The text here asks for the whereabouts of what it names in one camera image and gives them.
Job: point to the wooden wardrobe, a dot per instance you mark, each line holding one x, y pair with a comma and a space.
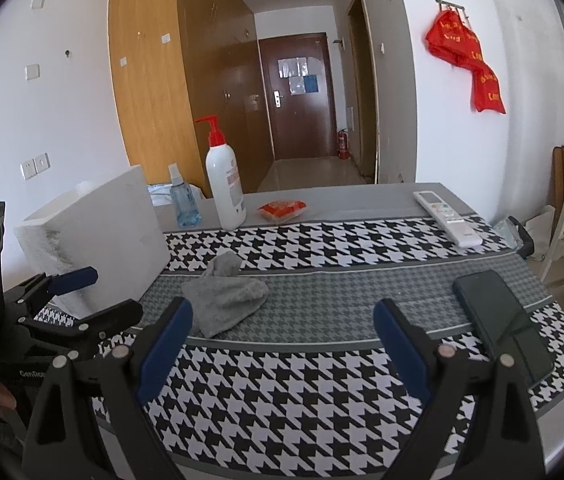
177, 85

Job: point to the grey cloth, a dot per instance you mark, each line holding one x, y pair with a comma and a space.
227, 300

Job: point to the black curved object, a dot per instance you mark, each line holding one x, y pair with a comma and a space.
524, 237

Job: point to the white red pump bottle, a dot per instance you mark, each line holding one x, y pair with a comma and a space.
224, 185

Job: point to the black smartphone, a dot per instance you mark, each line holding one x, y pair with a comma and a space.
502, 325

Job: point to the blue door notice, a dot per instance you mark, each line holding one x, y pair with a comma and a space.
311, 84

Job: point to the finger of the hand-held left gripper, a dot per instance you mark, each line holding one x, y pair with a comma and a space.
74, 279
107, 316

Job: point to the houndstooth tablecloth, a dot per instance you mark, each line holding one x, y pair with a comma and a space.
312, 360

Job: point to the orange snack packet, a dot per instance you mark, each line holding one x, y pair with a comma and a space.
282, 210

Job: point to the white wall switch box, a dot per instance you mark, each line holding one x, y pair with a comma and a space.
33, 72

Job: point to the blue spray bottle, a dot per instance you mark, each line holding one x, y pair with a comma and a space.
185, 205

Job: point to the small white wall plate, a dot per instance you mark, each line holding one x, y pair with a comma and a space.
37, 3

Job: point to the white foam box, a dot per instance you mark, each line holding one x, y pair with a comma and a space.
97, 230

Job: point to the metal wall hook rack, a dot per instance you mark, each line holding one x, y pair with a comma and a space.
449, 5

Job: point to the red hanging cloth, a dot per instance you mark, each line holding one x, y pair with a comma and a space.
462, 45

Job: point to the white remote control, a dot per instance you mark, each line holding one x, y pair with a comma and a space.
449, 217

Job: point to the dark brown entrance door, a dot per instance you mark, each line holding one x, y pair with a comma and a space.
302, 120

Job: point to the brown side door frame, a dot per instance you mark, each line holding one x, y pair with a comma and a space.
362, 85

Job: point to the white wall socket panel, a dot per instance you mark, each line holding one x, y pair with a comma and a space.
35, 165

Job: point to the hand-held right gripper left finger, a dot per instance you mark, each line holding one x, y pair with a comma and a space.
162, 352

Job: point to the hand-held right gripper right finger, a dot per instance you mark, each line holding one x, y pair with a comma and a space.
402, 352

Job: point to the red fire extinguisher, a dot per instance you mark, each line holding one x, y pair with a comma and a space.
343, 145

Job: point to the brown rolled mat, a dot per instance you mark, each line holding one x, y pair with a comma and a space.
561, 180

